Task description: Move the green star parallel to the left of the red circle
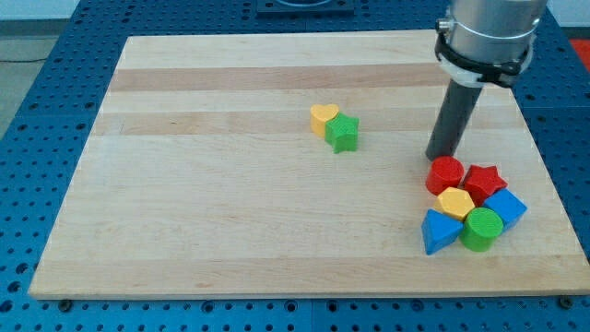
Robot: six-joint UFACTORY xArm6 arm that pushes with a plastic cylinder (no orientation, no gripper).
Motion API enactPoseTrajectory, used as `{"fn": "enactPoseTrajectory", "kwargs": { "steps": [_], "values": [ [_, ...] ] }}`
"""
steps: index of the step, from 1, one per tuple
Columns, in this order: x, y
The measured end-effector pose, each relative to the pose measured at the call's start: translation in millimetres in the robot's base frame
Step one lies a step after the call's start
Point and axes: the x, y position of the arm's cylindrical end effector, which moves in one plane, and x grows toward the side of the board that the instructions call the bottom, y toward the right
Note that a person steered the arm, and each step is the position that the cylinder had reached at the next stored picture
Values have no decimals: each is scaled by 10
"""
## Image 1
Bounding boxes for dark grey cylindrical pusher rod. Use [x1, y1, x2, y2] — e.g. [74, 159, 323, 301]
[425, 80, 482, 161]

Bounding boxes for green star block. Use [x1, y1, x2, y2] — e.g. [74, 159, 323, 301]
[324, 113, 360, 154]

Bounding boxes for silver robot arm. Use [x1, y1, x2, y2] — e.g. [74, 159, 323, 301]
[425, 0, 547, 160]

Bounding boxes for red star block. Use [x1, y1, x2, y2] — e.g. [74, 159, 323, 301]
[463, 165, 508, 207]

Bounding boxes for red cylinder block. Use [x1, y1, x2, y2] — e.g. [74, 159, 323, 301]
[425, 156, 465, 196]

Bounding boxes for yellow hexagon block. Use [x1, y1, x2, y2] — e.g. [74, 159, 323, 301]
[433, 187, 476, 221]

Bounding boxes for blue cube block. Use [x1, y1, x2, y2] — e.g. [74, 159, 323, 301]
[482, 188, 528, 232]

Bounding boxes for green cylinder block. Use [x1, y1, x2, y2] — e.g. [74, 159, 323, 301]
[459, 207, 503, 252]

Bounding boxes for blue triangle block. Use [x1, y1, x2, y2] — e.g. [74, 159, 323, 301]
[421, 209, 464, 255]

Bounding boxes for yellow heart block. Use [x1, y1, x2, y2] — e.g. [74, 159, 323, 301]
[310, 103, 339, 138]

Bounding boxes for light wooden board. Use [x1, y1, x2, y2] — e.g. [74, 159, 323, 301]
[29, 30, 589, 300]

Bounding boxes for black cable clamp ring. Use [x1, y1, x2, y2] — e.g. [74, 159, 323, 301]
[433, 30, 535, 89]

